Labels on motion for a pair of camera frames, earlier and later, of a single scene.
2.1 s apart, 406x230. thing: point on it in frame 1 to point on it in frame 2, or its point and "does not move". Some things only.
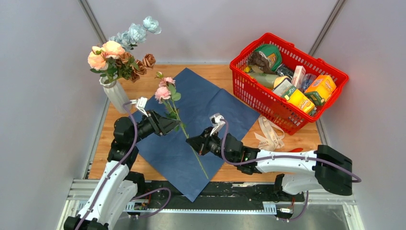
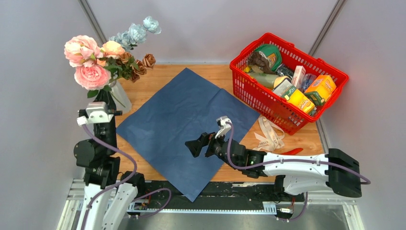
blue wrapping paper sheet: x=195 y=102 does not move
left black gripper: x=161 y=125 to x=106 y=96
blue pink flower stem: x=130 y=69 does not move
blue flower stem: x=136 y=33 does not move
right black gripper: x=197 y=143 does not move
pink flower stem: x=166 y=94 to x=82 y=51
